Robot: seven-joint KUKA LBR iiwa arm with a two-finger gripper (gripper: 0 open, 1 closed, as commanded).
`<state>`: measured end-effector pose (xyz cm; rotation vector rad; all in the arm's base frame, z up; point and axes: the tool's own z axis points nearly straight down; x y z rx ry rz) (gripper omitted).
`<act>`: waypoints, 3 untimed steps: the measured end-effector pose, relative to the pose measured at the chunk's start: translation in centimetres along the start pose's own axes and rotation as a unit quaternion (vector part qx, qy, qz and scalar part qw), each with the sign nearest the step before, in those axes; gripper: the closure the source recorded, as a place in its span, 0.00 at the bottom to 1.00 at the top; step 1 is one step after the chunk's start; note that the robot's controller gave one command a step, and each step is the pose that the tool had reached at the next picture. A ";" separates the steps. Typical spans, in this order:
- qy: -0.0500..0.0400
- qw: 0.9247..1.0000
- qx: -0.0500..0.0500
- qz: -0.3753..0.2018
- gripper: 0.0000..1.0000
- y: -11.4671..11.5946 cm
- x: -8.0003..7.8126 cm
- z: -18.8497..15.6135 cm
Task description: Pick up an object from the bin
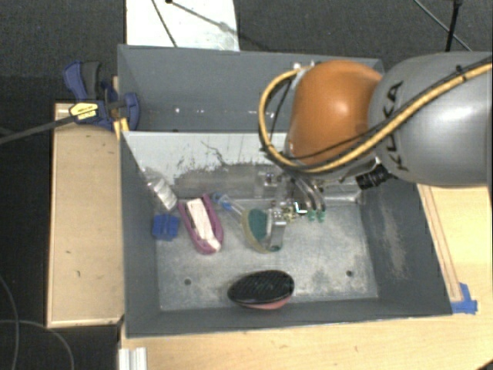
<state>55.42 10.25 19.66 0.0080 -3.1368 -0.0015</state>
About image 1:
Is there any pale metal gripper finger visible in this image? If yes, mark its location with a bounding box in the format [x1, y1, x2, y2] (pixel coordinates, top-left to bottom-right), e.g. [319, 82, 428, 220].
[268, 207, 289, 252]

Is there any black and red oval brush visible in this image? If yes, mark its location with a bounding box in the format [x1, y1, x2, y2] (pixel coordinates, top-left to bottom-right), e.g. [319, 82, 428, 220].
[226, 269, 296, 311]

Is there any clear plastic bottle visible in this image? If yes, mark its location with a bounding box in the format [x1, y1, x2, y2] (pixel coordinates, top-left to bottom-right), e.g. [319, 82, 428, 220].
[139, 165, 179, 212]

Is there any grey metal bin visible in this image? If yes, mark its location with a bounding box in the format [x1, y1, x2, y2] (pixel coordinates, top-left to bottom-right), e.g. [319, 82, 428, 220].
[116, 43, 454, 338]

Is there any blue plastic block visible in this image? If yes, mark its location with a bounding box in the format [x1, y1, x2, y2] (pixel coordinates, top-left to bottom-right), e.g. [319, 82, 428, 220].
[150, 213, 181, 243]

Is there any pale wood board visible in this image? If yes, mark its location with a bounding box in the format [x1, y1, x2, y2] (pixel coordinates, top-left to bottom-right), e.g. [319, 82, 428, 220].
[45, 102, 126, 329]

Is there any black cylinder on white bracket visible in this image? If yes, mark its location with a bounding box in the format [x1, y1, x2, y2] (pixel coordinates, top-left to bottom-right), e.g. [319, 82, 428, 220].
[330, 163, 391, 204]

